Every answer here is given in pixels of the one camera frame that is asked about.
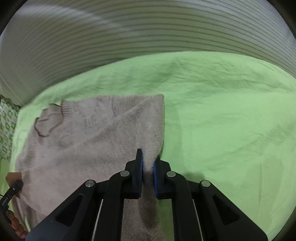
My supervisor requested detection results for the green bed sheet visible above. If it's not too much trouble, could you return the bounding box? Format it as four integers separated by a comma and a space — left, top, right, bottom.
1, 52, 295, 240

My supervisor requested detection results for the white striped bolster pillow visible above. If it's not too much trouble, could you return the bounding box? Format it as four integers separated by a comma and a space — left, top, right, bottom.
1, 1, 295, 105

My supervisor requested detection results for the beige knit sweater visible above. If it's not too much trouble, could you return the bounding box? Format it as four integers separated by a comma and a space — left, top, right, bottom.
14, 94, 165, 240

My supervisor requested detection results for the green patterned small pillow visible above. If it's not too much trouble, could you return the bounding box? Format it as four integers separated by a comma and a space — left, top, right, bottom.
0, 95, 20, 162

